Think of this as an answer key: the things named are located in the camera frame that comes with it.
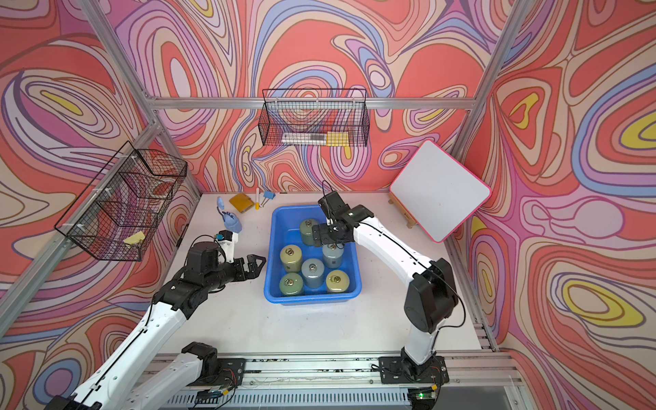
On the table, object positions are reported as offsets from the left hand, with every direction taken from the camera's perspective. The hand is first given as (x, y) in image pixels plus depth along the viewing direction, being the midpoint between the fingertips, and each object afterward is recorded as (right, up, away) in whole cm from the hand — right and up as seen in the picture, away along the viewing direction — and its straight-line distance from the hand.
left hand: (256, 260), depth 77 cm
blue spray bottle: (-17, +12, +23) cm, 31 cm away
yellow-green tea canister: (+25, -8, +5) cm, 26 cm away
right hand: (+23, +5, +7) cm, 25 cm away
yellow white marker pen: (-10, +19, +38) cm, 43 cm away
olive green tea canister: (+9, -1, +11) cm, 14 cm away
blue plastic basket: (+4, +8, +25) cm, 26 cm away
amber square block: (-18, +20, +38) cm, 46 cm away
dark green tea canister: (+14, +8, +19) cm, 25 cm away
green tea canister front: (+10, -8, +4) cm, 14 cm away
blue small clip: (-6, +24, +42) cm, 49 cm away
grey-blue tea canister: (+24, 0, +13) cm, 27 cm away
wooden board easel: (+56, +12, +27) cm, 63 cm away
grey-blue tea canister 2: (+17, -5, +8) cm, 19 cm away
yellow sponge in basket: (-33, +7, -6) cm, 34 cm away
